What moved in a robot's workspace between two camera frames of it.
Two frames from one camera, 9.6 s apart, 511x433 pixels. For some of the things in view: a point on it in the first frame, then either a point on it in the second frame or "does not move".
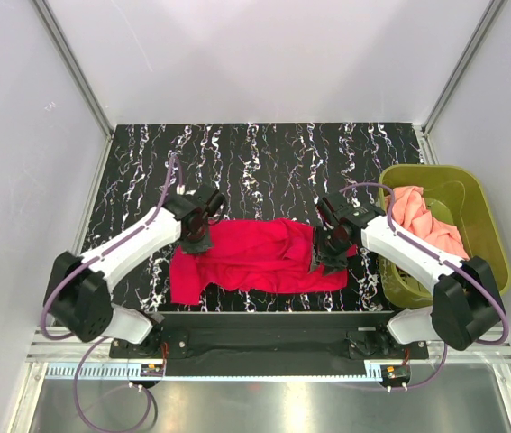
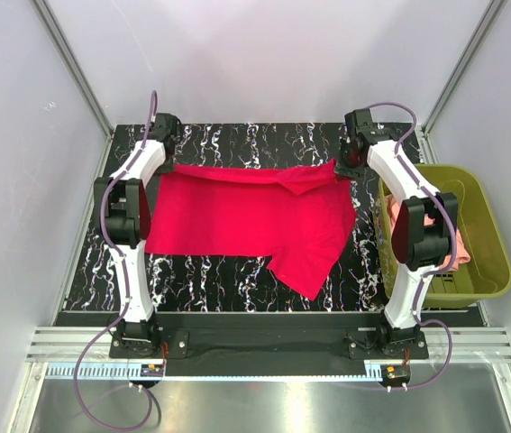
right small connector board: [395, 373] does not move
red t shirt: [271, 255] → [300, 218]
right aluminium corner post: [488, 20] does not move
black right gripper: [331, 263] → [343, 170]
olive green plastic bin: [460, 195] does not move
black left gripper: [198, 247] → [167, 169]
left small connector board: [149, 370] does not move
